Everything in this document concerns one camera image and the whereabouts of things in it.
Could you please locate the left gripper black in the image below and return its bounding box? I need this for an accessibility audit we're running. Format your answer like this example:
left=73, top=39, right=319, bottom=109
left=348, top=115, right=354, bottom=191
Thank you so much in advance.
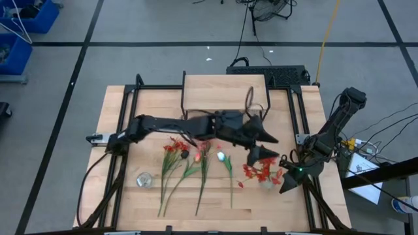
left=214, top=110, right=281, bottom=166

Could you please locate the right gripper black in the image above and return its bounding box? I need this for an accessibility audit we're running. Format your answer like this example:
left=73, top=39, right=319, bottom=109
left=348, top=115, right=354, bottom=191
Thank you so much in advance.
left=279, top=145, right=327, bottom=195

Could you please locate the clear glass vase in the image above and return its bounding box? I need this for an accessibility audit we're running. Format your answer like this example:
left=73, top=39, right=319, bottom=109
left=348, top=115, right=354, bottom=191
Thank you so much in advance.
left=259, top=178, right=277, bottom=191
left=136, top=172, right=154, bottom=189

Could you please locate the dense red flower bunch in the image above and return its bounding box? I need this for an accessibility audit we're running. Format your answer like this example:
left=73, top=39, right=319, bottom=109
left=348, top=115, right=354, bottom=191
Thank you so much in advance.
left=236, top=156, right=285, bottom=190

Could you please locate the white artificial tulip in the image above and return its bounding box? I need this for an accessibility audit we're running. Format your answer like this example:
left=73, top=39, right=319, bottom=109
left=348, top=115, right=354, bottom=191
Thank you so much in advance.
left=217, top=151, right=234, bottom=209

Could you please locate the pink flower spray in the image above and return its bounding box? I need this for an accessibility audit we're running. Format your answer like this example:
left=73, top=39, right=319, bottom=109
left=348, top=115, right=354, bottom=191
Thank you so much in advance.
left=195, top=140, right=213, bottom=216

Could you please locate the pink artificial tulip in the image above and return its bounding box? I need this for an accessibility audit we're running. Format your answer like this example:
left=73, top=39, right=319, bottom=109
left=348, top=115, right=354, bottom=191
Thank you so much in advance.
left=163, top=152, right=203, bottom=215

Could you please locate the black artificial tulip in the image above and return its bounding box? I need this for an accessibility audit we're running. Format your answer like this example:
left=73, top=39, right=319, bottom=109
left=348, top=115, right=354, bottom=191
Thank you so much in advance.
left=159, top=149, right=191, bottom=210

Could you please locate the sparse red flower spray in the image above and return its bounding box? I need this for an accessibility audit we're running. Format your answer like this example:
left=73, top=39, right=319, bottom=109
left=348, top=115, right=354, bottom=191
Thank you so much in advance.
left=157, top=136, right=190, bottom=218

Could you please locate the yellow white connector cluster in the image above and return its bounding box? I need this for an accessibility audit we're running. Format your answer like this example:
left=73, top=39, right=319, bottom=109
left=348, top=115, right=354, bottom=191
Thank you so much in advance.
left=339, top=136, right=379, bottom=157

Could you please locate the black perforated box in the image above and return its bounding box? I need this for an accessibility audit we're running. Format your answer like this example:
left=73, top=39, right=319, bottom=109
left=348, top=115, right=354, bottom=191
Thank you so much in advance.
left=226, top=65, right=311, bottom=87

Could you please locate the white paper sheet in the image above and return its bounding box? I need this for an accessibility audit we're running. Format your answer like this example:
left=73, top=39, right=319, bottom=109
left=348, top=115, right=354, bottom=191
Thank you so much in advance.
left=344, top=152, right=383, bottom=206

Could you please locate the black desk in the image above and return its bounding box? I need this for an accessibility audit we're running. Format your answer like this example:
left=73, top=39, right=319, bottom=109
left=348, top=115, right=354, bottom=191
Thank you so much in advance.
left=341, top=158, right=418, bottom=235

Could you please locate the white blue bottle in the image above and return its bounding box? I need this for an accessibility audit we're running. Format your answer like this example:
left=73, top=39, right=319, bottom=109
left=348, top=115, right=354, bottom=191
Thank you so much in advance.
left=391, top=195, right=418, bottom=215

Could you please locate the black floor fan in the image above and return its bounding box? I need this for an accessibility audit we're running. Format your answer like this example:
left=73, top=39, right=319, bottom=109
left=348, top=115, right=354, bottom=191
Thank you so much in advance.
left=249, top=0, right=295, bottom=35

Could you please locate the blue plastic bin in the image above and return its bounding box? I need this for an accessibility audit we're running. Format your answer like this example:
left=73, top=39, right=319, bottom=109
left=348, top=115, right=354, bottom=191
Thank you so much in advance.
left=0, top=0, right=61, bottom=33
left=0, top=32, right=33, bottom=76

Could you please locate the grey dolly platform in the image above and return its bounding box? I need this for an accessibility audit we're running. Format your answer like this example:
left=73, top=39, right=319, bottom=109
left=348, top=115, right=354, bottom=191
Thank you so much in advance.
left=0, top=74, right=29, bottom=84

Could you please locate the black object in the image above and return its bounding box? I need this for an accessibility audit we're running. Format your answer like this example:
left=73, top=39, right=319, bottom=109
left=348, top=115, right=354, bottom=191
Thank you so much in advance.
left=0, top=101, right=13, bottom=118

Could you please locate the wooden shelf black metal frame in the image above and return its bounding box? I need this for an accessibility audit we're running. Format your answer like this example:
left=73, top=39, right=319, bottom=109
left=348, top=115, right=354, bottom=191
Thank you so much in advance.
left=181, top=70, right=272, bottom=124

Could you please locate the black looped cable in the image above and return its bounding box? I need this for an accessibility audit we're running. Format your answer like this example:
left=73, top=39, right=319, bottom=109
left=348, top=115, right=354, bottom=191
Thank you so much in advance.
left=229, top=0, right=251, bottom=68

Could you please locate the thick black cable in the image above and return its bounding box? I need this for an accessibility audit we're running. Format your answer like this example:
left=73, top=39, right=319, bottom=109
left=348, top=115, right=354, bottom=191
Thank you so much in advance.
left=342, top=163, right=418, bottom=213

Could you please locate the thin black fan cable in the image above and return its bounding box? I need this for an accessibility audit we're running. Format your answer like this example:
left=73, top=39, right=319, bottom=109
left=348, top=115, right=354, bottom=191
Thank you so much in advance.
left=253, top=31, right=273, bottom=66

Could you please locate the black aluminium table frame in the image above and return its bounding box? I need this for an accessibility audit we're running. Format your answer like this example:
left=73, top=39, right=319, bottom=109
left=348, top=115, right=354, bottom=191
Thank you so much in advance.
left=78, top=73, right=352, bottom=234

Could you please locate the yellow cable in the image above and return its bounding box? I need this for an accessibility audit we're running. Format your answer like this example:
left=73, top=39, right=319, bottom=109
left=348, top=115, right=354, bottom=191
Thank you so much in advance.
left=315, top=0, right=342, bottom=86

